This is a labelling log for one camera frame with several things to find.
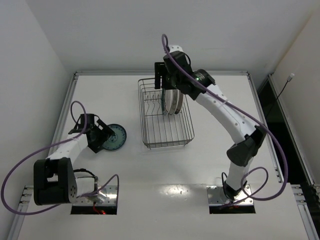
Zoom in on green red rimmed plate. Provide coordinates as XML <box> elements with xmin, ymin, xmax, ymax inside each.
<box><xmin>161</xmin><ymin>88</ymin><xmax>168</xmax><ymax>116</ymax></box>
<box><xmin>174</xmin><ymin>90</ymin><xmax>184</xmax><ymax>115</ymax></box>

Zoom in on white plate grey rim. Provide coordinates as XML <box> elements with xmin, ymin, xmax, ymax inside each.
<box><xmin>164</xmin><ymin>89</ymin><xmax>179</xmax><ymax>115</ymax></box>

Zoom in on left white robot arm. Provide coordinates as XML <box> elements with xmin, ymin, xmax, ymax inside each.
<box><xmin>33</xmin><ymin>113</ymin><xmax>116</xmax><ymax>206</ymax></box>

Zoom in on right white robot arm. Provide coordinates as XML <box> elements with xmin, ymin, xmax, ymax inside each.
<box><xmin>154</xmin><ymin>50</ymin><xmax>266</xmax><ymax>200</ymax></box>

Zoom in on blue floral green plate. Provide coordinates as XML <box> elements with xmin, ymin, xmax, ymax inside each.
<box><xmin>102</xmin><ymin>123</ymin><xmax>127</xmax><ymax>151</ymax></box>

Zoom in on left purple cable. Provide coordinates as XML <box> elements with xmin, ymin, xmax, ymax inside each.
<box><xmin>0</xmin><ymin>101</ymin><xmax>120</xmax><ymax>216</ymax></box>

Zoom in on purple cable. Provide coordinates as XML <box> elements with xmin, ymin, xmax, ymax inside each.
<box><xmin>0</xmin><ymin>101</ymin><xmax>120</xmax><ymax>216</ymax></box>
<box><xmin>161</xmin><ymin>33</ymin><xmax>289</xmax><ymax>210</ymax></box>

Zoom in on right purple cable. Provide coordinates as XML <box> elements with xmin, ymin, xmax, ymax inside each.
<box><xmin>161</xmin><ymin>33</ymin><xmax>289</xmax><ymax>210</ymax></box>

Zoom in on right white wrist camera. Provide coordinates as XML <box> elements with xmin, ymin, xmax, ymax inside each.
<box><xmin>169</xmin><ymin>44</ymin><xmax>184</xmax><ymax>53</ymax></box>

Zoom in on grey wire dish rack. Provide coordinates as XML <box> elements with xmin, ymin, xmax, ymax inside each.
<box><xmin>138</xmin><ymin>78</ymin><xmax>195</xmax><ymax>149</ymax></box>

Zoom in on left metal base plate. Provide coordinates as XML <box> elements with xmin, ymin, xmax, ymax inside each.
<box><xmin>72</xmin><ymin>185</ymin><xmax>118</xmax><ymax>207</ymax></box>

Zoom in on metal base plate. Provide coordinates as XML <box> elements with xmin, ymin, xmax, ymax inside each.
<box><xmin>206</xmin><ymin>185</ymin><xmax>254</xmax><ymax>207</ymax></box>
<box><xmin>72</xmin><ymin>185</ymin><xmax>118</xmax><ymax>207</ymax></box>

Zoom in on aluminium table frame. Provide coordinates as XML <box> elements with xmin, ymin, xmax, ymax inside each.
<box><xmin>18</xmin><ymin>74</ymin><xmax>309</xmax><ymax>240</ymax></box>

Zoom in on black cable white plug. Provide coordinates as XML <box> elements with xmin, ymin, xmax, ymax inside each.
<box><xmin>265</xmin><ymin>73</ymin><xmax>295</xmax><ymax>120</ymax></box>

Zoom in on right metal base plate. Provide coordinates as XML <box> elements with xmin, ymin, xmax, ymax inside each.
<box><xmin>206</xmin><ymin>185</ymin><xmax>254</xmax><ymax>207</ymax></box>

